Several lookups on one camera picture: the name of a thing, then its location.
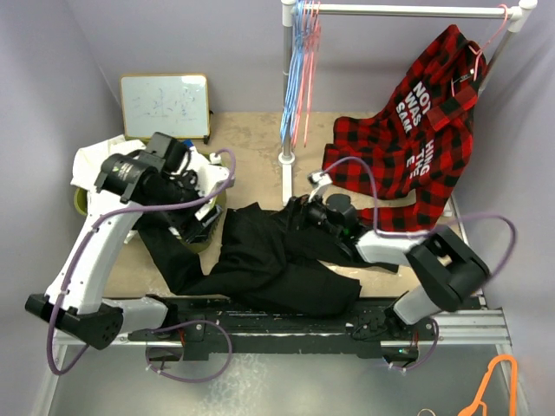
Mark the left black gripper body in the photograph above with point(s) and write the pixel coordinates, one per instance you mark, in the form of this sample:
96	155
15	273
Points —
185	221

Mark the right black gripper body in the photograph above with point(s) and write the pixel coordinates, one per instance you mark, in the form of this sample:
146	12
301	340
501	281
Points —
314	213

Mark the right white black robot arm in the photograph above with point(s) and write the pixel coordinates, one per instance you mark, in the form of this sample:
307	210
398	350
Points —
447	269

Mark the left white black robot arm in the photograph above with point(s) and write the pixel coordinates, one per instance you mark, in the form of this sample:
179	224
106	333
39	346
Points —
75	302

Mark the red black plaid shirt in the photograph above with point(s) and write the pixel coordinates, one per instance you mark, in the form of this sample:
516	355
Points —
419	143

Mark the pink hanger holding plaid shirt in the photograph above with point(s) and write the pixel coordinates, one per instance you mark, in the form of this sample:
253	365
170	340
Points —
490	43

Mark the white cloth in basket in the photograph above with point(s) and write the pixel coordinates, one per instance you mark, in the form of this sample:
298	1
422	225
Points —
87	166

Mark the olive green laundry basket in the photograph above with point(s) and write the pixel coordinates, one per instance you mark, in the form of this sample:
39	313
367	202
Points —
197	234

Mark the small whiteboard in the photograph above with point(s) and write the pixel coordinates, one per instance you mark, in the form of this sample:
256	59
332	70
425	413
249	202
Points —
173	104

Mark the white metal clothes rack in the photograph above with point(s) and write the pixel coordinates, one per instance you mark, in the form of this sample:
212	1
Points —
514	19

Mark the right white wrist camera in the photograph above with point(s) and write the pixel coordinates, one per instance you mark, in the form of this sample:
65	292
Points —
320	182

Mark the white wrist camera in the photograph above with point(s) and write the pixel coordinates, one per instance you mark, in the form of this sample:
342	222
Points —
320	182
210	172

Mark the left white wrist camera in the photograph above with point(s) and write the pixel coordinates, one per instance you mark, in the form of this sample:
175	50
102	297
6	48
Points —
210	172

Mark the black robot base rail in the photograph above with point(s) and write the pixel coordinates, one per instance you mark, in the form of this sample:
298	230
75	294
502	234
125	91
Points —
204	326

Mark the blue wire hanger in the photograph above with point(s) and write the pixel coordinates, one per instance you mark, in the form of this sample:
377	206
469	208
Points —
292	20

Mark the pink wire hanger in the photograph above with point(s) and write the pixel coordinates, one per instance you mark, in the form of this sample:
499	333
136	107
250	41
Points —
307	33

